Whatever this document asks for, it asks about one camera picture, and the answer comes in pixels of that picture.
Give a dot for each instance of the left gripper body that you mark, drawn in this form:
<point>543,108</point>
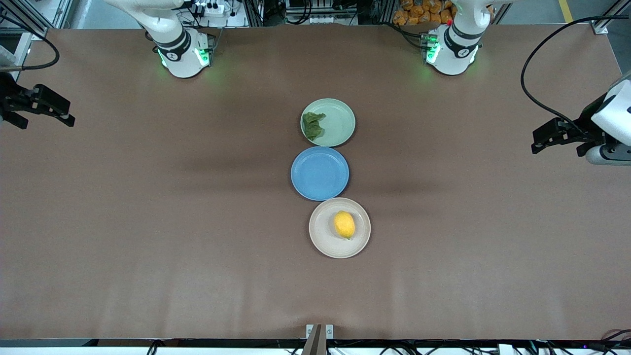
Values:
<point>584,124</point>

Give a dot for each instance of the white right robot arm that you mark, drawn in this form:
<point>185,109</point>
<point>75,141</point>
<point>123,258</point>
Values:
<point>180,49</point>

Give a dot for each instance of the dark electronics rack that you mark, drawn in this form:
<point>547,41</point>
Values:
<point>315,10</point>

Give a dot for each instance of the yellow lemon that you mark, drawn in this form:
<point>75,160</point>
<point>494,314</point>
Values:
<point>344,224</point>

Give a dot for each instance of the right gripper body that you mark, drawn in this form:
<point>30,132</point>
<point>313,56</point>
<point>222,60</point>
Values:
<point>11,96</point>

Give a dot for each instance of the blue plate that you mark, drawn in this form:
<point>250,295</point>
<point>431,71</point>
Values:
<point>319,173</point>

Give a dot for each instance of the small white box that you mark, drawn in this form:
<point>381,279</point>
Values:
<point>505,350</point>

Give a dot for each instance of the green lettuce leaf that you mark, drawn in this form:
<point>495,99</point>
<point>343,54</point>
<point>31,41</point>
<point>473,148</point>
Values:
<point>313,125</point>

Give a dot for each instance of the beige plate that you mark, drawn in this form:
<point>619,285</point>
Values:
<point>323,236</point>

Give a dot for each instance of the green plate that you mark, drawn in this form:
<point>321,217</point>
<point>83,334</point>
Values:
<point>340,123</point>

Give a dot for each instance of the grey frame post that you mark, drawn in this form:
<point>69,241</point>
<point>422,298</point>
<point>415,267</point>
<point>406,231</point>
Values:
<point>22,49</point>

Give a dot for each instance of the bag of oranges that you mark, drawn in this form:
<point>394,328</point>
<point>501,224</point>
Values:
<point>419,10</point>

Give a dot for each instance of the white power strip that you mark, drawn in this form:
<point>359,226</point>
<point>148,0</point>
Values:
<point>212,9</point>

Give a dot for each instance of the metal table edge bracket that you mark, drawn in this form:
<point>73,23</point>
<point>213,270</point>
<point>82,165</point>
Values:
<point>315,339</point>

